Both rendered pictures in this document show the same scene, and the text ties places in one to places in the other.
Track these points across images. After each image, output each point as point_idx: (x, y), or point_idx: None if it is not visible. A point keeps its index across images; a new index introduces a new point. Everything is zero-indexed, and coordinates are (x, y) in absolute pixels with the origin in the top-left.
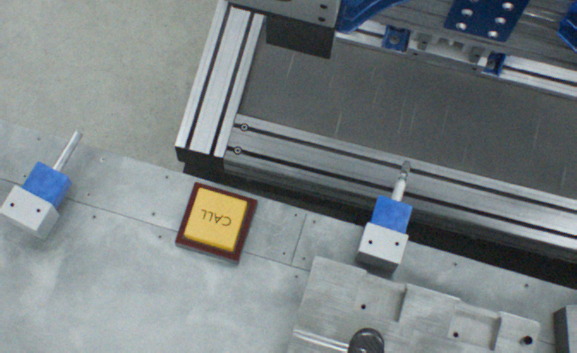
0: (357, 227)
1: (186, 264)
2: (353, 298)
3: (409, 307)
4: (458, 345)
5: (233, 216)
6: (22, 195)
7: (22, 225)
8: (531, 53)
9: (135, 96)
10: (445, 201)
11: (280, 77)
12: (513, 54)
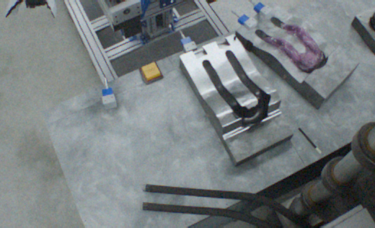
0: (181, 51)
1: (152, 86)
2: (195, 57)
3: (207, 50)
4: (223, 49)
5: (153, 66)
6: (105, 97)
7: (110, 104)
8: (182, 1)
9: None
10: None
11: (125, 70)
12: (179, 5)
